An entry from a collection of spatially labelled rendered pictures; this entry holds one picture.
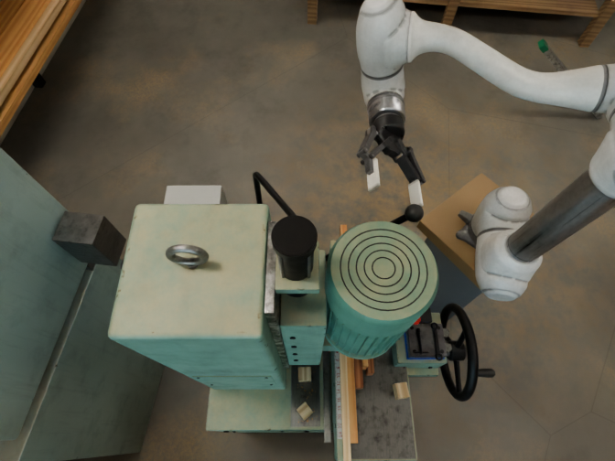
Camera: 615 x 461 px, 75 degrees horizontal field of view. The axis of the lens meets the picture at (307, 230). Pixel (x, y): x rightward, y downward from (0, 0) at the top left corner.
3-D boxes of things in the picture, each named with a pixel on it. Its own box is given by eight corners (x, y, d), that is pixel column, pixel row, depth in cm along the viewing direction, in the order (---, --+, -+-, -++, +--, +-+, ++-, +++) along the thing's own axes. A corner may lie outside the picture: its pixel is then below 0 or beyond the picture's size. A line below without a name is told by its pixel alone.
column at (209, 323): (285, 391, 120) (262, 341, 56) (211, 391, 120) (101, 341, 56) (287, 316, 130) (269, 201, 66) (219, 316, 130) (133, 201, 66)
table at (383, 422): (447, 460, 108) (455, 461, 103) (334, 460, 108) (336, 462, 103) (418, 253, 136) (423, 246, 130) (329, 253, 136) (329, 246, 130)
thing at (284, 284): (318, 303, 65) (321, 263, 50) (269, 303, 65) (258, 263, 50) (318, 258, 69) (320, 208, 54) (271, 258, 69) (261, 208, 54)
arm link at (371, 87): (365, 123, 106) (361, 84, 94) (361, 80, 113) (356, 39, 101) (407, 116, 104) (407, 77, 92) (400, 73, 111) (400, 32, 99)
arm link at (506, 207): (514, 212, 155) (540, 178, 135) (514, 254, 146) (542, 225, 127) (470, 206, 157) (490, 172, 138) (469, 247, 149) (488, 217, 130)
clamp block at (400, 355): (437, 369, 116) (447, 364, 108) (391, 369, 116) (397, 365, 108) (431, 318, 123) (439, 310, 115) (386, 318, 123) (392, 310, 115)
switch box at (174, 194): (233, 251, 84) (219, 213, 69) (186, 251, 84) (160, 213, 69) (236, 225, 86) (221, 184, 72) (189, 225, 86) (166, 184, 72)
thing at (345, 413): (349, 460, 103) (351, 462, 99) (341, 460, 103) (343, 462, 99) (339, 247, 130) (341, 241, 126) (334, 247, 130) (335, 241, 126)
